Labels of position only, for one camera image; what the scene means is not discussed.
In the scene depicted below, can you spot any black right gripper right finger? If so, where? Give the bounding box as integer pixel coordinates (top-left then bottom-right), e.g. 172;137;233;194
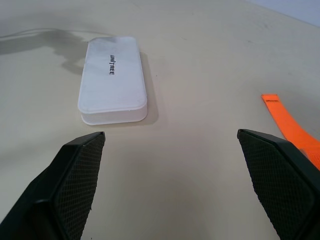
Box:
236;128;320;240

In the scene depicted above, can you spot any white Unitree box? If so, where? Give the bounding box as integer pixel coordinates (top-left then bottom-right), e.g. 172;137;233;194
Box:
77;36;148;126

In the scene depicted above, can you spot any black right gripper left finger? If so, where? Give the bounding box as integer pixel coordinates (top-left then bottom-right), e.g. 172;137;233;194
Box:
0;131;106;240

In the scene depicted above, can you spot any orange strap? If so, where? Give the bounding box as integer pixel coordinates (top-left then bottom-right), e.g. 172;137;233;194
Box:
261;93;320;172

